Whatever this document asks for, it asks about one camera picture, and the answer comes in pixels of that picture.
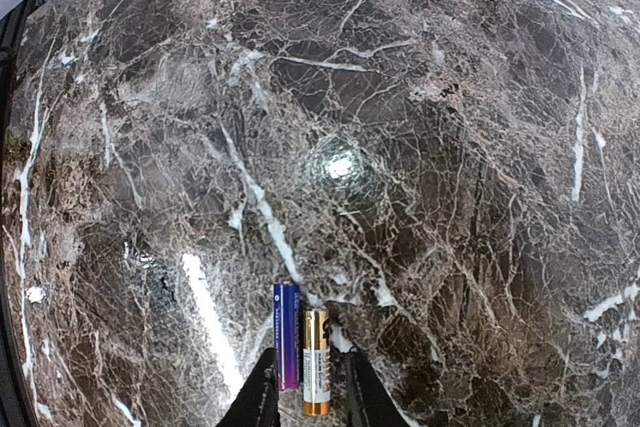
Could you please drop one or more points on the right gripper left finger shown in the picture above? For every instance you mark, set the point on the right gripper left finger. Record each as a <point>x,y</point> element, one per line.
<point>256,404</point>

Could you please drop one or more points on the purple AAA battery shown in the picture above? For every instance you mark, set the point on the purple AAA battery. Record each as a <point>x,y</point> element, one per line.
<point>286,328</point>

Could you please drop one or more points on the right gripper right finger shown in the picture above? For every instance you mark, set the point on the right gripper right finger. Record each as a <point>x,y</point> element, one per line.
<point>368,403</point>

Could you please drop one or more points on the gold AAA battery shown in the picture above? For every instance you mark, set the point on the gold AAA battery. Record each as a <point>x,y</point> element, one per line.
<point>316,387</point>

